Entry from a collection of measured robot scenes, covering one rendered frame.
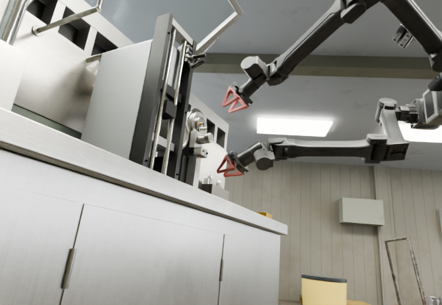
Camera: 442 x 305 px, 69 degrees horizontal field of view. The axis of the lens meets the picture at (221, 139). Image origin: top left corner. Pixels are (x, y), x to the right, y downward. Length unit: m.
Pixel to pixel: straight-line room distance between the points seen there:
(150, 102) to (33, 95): 0.46
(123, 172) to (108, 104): 0.61
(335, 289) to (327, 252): 4.43
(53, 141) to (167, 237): 0.34
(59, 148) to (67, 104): 0.81
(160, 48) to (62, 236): 0.63
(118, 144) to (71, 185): 0.53
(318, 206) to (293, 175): 0.86
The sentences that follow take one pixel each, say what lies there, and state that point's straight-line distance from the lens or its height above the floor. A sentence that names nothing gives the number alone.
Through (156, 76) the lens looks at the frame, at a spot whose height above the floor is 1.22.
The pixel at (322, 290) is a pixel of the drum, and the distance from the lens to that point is 3.25.
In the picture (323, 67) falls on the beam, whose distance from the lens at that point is 3.90.
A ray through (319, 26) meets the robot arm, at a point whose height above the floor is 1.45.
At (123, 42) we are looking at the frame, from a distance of 1.59.
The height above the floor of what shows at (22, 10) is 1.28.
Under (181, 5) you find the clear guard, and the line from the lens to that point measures 1.66.
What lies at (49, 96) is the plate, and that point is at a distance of 1.27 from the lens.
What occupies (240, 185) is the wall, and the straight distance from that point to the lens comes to 7.70.
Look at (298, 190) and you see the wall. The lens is 7.74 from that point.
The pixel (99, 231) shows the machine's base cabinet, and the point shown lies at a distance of 0.59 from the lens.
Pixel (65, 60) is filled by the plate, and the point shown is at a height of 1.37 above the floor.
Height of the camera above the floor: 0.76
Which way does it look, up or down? 19 degrees up
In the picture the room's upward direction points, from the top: 6 degrees clockwise
